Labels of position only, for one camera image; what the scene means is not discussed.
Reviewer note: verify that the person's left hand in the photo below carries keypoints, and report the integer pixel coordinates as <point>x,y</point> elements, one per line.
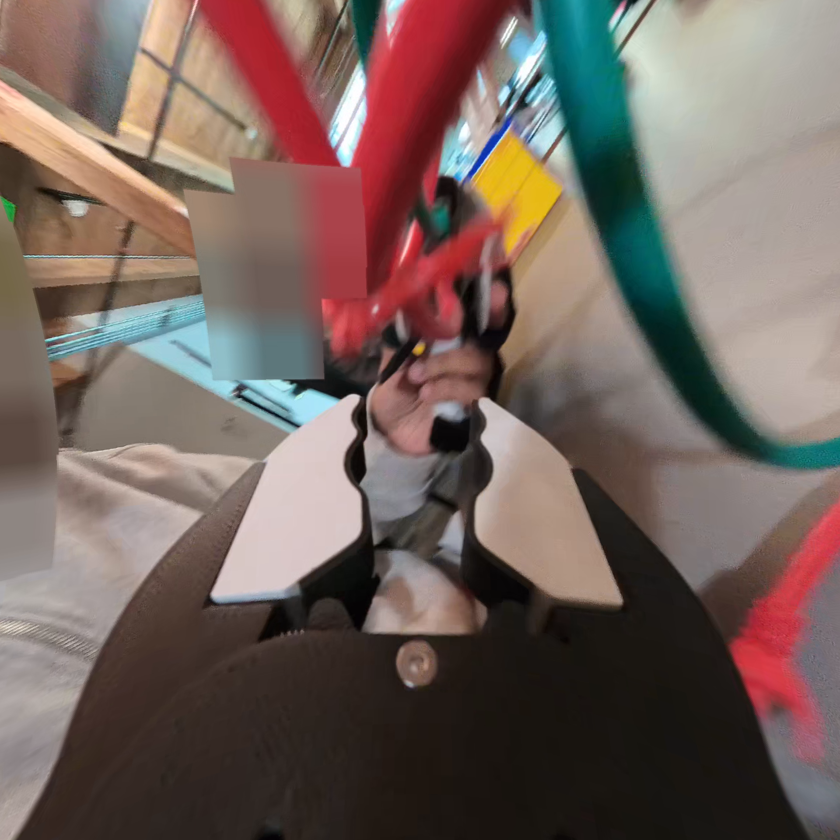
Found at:
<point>407,407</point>

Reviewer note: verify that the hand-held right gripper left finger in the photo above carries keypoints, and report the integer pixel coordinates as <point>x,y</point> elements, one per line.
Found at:
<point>295,518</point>

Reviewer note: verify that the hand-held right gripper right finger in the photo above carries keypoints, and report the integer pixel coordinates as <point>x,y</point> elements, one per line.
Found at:
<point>544,525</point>

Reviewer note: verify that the person's left forearm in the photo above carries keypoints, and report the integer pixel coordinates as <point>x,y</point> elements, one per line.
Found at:
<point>400,485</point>

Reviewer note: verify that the yellow plastic bin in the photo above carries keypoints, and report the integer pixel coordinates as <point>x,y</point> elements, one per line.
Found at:
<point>518,177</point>

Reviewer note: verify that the wooden ceiling beam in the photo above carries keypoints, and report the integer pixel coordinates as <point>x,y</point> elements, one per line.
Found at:
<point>98,170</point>

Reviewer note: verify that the green exit sign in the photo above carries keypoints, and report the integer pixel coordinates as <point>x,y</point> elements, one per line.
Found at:
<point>6,208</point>

